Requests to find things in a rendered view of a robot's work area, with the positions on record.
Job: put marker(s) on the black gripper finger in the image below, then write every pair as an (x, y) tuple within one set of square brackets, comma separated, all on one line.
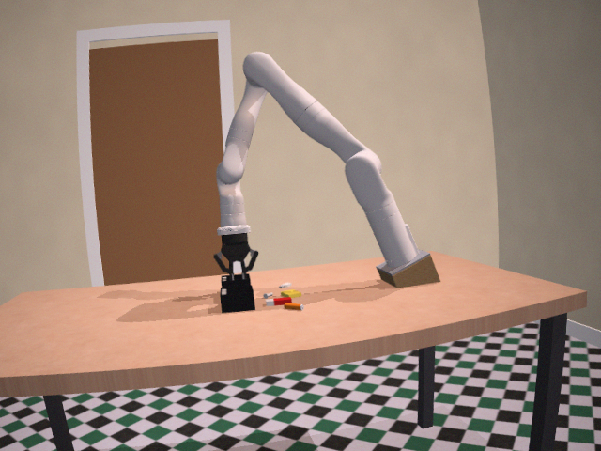
[(254, 254), (218, 258)]

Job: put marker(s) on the yellow flat square pad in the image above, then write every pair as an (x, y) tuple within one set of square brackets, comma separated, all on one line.
[(291, 293)]

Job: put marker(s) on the red and white eraser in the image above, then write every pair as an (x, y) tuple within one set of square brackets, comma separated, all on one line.
[(278, 301)]

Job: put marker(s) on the black three-compartment bin rack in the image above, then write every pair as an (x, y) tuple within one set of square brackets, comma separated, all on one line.
[(239, 295)]

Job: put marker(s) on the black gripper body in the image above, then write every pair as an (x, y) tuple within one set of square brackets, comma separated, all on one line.
[(243, 245)]

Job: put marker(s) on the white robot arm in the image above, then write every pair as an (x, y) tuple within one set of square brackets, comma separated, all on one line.
[(393, 236)]

